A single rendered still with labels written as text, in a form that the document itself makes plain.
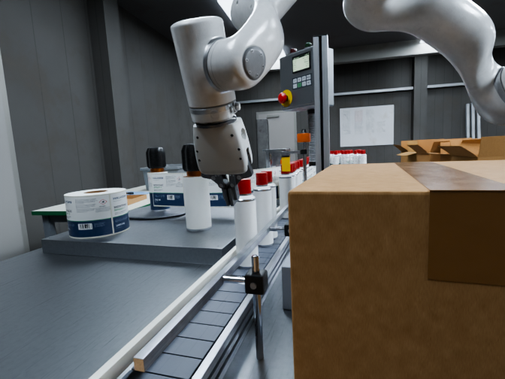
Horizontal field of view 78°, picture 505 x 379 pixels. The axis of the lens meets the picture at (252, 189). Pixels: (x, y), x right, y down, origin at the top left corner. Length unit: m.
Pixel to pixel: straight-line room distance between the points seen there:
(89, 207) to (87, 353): 0.62
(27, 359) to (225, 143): 0.48
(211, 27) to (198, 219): 0.70
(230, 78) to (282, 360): 0.43
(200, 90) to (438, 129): 9.06
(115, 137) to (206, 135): 4.00
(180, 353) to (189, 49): 0.44
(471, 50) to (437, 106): 8.68
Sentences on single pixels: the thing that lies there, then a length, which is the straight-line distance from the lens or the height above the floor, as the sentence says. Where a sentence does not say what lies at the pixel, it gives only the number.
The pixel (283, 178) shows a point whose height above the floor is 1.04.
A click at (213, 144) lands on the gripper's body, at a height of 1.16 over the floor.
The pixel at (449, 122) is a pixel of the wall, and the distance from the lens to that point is 9.55.
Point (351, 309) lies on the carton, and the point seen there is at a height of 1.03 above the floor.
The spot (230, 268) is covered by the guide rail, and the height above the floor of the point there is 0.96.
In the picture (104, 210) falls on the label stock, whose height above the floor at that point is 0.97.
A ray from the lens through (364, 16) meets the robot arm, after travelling 0.84.
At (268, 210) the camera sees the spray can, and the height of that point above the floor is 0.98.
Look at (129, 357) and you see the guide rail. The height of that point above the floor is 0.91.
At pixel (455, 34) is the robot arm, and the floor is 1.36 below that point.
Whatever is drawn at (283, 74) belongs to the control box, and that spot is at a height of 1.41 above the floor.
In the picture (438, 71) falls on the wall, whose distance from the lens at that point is 9.60.
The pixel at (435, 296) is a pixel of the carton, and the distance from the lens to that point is 0.25.
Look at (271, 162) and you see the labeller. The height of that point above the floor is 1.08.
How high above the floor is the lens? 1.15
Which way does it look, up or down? 8 degrees down
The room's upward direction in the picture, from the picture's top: 3 degrees counter-clockwise
